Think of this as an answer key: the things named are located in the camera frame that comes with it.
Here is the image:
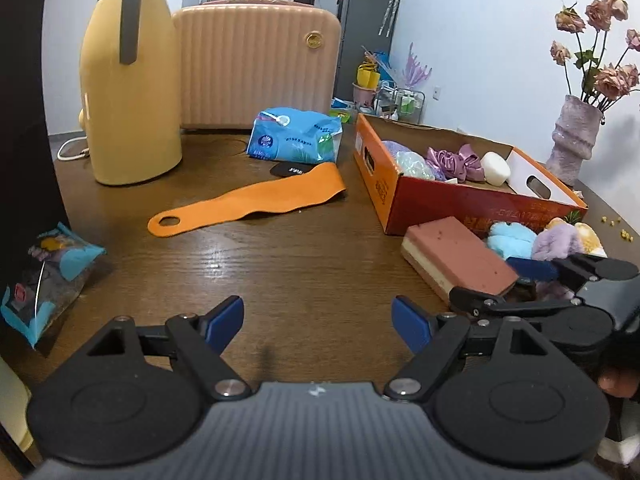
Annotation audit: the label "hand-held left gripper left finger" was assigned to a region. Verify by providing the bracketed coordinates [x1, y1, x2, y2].
[60, 296, 251, 402]

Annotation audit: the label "lavender fabric pouch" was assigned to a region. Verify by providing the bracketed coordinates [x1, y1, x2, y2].
[382, 139, 416, 161]

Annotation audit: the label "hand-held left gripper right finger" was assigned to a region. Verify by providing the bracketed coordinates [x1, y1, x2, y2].
[384, 296, 576, 403]

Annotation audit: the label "yellow thermos jug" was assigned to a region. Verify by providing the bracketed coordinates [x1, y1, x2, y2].
[78, 0, 184, 186]

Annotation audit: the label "pink textured vase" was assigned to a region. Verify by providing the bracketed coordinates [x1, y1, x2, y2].
[544, 94, 606, 187]

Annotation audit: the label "dried pink roses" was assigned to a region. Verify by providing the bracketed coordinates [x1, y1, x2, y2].
[549, 0, 640, 114]

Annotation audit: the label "pink brick sponge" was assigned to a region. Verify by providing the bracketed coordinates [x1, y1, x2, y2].
[401, 216, 520, 306]

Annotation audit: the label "folded white umbrella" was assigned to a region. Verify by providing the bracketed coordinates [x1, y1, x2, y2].
[378, 0, 404, 37]

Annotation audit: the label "orange cardboard box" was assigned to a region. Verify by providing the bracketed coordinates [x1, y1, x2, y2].
[353, 113, 589, 237]

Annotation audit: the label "light blue fluffy cloth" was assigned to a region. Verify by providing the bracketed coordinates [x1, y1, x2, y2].
[487, 221, 539, 261]

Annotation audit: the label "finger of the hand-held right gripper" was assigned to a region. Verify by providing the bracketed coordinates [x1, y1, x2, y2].
[449, 286, 582, 319]
[507, 254, 640, 291]

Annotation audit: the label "clear bag of mesh sponge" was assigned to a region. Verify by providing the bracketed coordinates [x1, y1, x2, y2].
[397, 151, 436, 180]

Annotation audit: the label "purple coral decoration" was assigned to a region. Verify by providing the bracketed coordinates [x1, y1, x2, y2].
[399, 42, 434, 89]

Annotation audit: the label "black paper bag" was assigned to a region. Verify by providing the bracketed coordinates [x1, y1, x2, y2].
[0, 0, 71, 311]

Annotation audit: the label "white cable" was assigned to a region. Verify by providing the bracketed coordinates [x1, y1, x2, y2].
[57, 134, 91, 161]

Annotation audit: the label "purple fluffy headband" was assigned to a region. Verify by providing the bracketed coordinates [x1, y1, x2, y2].
[531, 223, 584, 262]

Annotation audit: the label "purple satin scrunchie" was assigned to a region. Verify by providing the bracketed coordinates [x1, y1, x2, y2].
[425, 143, 487, 183]

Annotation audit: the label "orange silicone strap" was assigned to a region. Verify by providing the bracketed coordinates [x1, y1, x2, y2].
[147, 162, 347, 239]

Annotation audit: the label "person's right hand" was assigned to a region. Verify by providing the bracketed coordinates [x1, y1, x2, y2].
[597, 360, 640, 401]

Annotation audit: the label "blue tissue pack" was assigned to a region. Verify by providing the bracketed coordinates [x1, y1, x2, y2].
[246, 108, 345, 165]

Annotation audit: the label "yellow bag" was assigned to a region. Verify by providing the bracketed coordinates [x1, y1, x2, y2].
[355, 62, 381, 89]

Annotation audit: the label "blue snack packet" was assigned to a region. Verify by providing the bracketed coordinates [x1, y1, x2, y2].
[0, 222, 107, 349]

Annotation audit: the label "grey refrigerator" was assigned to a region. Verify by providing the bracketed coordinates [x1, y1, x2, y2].
[335, 0, 401, 106]

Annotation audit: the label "wire rack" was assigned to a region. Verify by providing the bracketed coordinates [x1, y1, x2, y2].
[372, 87, 426, 124]

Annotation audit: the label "pink plant pot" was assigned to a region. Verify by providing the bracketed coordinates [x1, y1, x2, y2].
[352, 82, 376, 109]

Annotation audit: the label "scattered yellow crumbs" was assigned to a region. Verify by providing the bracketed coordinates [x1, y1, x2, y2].
[599, 216, 634, 239]

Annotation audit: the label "yellow white plush toy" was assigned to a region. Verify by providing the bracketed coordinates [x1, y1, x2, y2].
[544, 217, 608, 259]

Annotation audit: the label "small pink suitcase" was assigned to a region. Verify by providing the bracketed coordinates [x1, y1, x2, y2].
[172, 0, 343, 131]

